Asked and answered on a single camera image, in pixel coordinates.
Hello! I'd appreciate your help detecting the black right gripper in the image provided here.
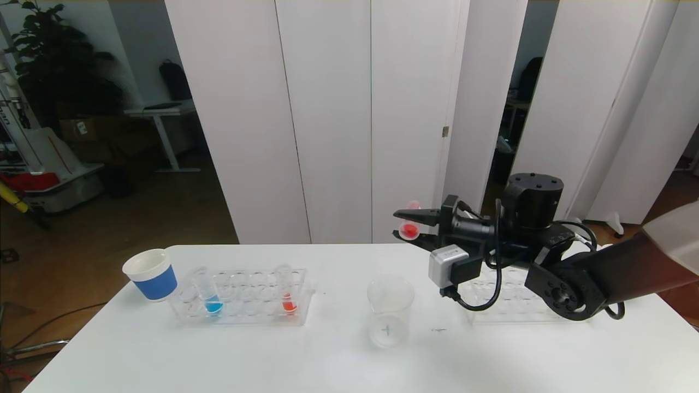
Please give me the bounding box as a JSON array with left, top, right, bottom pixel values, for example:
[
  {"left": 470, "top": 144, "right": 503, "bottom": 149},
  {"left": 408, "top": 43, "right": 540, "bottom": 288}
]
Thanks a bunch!
[{"left": 392, "top": 194, "right": 495, "bottom": 253}]

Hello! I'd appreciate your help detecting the clear plastic test tube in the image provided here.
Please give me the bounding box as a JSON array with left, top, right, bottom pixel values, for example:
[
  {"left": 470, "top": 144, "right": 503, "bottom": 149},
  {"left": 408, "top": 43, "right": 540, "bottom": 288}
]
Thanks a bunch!
[{"left": 398, "top": 200, "right": 422, "bottom": 241}]

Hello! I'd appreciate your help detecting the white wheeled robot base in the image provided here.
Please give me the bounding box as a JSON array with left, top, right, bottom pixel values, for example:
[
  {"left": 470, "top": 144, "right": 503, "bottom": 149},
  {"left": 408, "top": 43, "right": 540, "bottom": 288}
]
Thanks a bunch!
[{"left": 0, "top": 52, "right": 105, "bottom": 215}]

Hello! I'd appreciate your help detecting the clear glass beaker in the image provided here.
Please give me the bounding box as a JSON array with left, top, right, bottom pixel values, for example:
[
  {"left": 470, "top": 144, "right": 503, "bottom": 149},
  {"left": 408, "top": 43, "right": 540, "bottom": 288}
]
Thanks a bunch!
[{"left": 366, "top": 277, "right": 416, "bottom": 350}]

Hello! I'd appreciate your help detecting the clear acrylic test tube rack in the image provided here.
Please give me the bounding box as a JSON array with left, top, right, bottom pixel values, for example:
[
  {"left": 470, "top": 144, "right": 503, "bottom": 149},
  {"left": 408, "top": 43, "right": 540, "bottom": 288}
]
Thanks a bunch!
[
  {"left": 169, "top": 267, "right": 316, "bottom": 326},
  {"left": 463, "top": 266, "right": 597, "bottom": 324}
]

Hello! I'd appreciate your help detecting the red liquid test tube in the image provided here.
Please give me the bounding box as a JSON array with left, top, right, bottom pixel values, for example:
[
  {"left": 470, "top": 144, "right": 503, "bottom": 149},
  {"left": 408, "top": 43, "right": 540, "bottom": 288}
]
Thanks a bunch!
[{"left": 275, "top": 265, "right": 299, "bottom": 315}]

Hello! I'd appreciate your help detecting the blue liquid test tube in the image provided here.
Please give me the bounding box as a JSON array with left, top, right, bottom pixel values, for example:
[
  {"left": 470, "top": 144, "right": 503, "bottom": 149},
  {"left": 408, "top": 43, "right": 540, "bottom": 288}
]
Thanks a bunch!
[{"left": 192, "top": 267, "right": 224, "bottom": 315}]

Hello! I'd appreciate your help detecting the white folding partition screen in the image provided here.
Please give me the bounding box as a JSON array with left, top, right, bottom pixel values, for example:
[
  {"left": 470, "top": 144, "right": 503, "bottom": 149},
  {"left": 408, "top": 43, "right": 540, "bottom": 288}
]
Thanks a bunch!
[
  {"left": 494, "top": 0, "right": 699, "bottom": 241},
  {"left": 164, "top": 0, "right": 528, "bottom": 245}
]

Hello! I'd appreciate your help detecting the black office chair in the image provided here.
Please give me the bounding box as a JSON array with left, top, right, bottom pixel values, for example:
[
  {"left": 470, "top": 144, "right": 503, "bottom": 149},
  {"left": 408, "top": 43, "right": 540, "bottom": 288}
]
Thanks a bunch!
[{"left": 505, "top": 57, "right": 544, "bottom": 110}]

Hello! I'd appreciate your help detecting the blue white paper cup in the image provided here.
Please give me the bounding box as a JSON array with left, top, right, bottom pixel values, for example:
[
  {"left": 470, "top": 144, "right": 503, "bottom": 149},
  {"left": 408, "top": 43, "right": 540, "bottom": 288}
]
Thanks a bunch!
[{"left": 122, "top": 249, "right": 179, "bottom": 302}]

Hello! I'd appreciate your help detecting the black backpack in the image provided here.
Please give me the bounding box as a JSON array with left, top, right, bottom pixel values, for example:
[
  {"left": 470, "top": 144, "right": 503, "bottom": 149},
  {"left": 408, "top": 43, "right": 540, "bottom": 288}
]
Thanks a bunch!
[{"left": 159, "top": 60, "right": 193, "bottom": 102}]

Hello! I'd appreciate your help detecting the white standing desk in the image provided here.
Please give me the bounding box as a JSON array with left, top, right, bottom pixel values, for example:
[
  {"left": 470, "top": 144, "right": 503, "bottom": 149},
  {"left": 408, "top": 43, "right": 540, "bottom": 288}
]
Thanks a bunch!
[{"left": 125, "top": 104, "right": 202, "bottom": 174}]

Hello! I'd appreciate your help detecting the brown cardboard box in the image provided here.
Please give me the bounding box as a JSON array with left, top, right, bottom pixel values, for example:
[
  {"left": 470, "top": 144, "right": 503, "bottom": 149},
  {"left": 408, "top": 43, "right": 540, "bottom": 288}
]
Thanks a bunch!
[{"left": 59, "top": 117, "right": 110, "bottom": 144}]

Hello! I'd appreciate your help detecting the dark green potted plant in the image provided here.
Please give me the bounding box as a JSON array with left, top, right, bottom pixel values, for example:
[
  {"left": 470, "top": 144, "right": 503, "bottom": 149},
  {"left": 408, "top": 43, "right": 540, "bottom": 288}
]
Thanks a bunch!
[{"left": 3, "top": 0, "right": 123, "bottom": 132}]

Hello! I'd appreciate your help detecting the grey metal floor stand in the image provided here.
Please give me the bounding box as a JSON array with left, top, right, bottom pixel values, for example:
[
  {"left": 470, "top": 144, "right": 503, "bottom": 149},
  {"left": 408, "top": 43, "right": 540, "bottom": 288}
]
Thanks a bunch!
[{"left": 0, "top": 338, "right": 72, "bottom": 393}]

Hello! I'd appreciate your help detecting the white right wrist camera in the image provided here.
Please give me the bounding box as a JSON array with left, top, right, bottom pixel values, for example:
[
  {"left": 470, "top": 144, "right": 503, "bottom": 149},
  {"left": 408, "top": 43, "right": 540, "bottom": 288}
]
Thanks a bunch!
[{"left": 429, "top": 246, "right": 484, "bottom": 288}]

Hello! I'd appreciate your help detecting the black camera cable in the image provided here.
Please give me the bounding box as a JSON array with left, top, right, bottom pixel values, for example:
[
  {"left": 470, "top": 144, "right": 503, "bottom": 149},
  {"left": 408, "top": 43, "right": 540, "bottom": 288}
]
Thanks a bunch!
[{"left": 441, "top": 199, "right": 503, "bottom": 312}]

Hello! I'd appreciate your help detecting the yellow handled tool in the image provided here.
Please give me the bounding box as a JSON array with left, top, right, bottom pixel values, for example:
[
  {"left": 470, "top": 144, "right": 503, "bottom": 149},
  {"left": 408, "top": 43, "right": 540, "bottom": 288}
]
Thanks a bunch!
[{"left": 0, "top": 182, "right": 29, "bottom": 213}]

